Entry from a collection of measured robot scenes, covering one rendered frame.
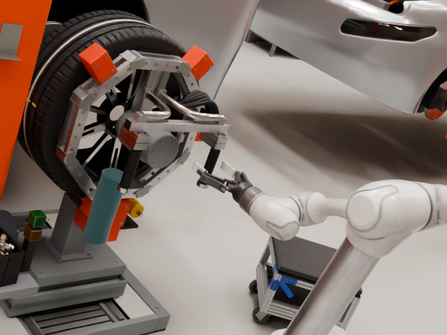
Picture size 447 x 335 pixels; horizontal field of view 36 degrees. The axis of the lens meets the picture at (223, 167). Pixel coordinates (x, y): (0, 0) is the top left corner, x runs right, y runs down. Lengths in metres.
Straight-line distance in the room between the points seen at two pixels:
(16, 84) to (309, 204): 0.97
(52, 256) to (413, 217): 1.53
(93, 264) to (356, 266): 1.32
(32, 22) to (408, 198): 1.09
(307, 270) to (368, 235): 1.46
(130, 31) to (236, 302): 1.50
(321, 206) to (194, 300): 1.15
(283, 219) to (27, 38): 0.91
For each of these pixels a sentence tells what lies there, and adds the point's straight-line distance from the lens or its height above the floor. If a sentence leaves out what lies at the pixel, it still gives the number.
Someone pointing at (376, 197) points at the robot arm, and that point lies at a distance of 1.64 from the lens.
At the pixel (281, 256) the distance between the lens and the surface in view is 3.12.
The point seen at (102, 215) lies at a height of 0.60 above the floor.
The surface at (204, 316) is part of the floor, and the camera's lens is 3.14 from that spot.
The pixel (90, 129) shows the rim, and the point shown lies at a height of 0.80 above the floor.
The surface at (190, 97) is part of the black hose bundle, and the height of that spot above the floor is 1.02.
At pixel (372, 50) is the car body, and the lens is 4.66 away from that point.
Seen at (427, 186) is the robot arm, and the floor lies 1.22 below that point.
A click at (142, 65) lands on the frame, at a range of 2.30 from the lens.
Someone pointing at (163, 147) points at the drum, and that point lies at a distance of 2.32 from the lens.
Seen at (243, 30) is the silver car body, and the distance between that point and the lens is 3.28.
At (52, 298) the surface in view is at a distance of 2.70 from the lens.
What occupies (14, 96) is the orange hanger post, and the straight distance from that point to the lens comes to 2.08.
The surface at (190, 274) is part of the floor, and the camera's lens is 3.39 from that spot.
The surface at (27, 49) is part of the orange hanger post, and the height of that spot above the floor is 1.12.
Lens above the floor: 1.72
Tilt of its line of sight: 21 degrees down
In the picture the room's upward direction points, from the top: 21 degrees clockwise
